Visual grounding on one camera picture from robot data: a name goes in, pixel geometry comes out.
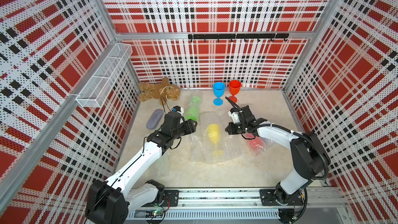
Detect pink red glass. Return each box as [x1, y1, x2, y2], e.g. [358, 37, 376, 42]
[244, 133, 269, 157]

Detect yellow glass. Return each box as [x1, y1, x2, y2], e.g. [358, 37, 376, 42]
[206, 123, 224, 159]

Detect clear bubble wrap sheet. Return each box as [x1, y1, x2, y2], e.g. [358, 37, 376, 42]
[200, 112, 244, 164]
[191, 134, 205, 163]

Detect red wine glass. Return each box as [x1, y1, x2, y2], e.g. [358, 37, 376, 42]
[229, 80, 241, 103]

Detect blue wine glass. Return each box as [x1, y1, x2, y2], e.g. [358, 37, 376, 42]
[213, 82, 226, 106]

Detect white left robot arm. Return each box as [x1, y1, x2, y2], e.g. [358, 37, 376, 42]
[85, 111, 198, 224]

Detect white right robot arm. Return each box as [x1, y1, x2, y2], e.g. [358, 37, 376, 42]
[226, 106, 331, 205]

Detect wrapped bright green glass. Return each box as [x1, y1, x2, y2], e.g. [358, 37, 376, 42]
[184, 95, 202, 121]

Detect brown teddy bear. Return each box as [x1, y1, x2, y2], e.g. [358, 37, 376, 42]
[138, 77, 180, 105]

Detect wrapped pale green glass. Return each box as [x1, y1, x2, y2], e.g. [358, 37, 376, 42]
[153, 153, 170, 177]

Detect green circuit board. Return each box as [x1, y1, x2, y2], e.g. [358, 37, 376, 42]
[145, 209, 165, 220]

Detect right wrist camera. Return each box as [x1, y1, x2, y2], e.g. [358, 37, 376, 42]
[228, 110, 240, 124]

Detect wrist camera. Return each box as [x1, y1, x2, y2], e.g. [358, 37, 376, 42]
[172, 106, 184, 115]
[228, 110, 240, 124]

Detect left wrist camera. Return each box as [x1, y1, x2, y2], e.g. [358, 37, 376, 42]
[172, 106, 184, 115]

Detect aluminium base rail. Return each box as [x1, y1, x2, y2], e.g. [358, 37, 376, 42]
[90, 187, 347, 209]

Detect white wire mesh shelf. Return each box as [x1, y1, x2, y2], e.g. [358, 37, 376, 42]
[76, 43, 132, 108]

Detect black wall hook rail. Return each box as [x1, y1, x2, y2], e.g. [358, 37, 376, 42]
[188, 33, 290, 40]

